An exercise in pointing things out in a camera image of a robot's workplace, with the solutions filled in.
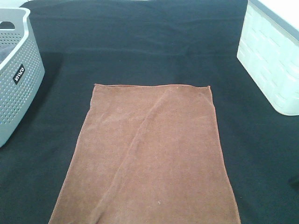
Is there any brown microfibre towel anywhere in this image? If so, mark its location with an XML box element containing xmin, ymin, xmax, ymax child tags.
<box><xmin>49</xmin><ymin>84</ymin><xmax>241</xmax><ymax>224</ymax></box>

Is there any grey towel in basket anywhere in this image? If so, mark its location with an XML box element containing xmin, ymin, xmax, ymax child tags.
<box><xmin>0</xmin><ymin>45</ymin><xmax>15</xmax><ymax>69</ymax></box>

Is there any black table cloth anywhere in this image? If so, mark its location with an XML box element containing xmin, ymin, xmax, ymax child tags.
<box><xmin>0</xmin><ymin>0</ymin><xmax>299</xmax><ymax>224</ymax></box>

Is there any grey perforated laundry basket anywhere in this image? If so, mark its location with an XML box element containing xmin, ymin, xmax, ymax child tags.
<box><xmin>0</xmin><ymin>7</ymin><xmax>45</xmax><ymax>146</ymax></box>

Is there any white plastic storage bin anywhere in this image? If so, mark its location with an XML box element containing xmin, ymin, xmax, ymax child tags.
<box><xmin>236</xmin><ymin>0</ymin><xmax>299</xmax><ymax>116</ymax></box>

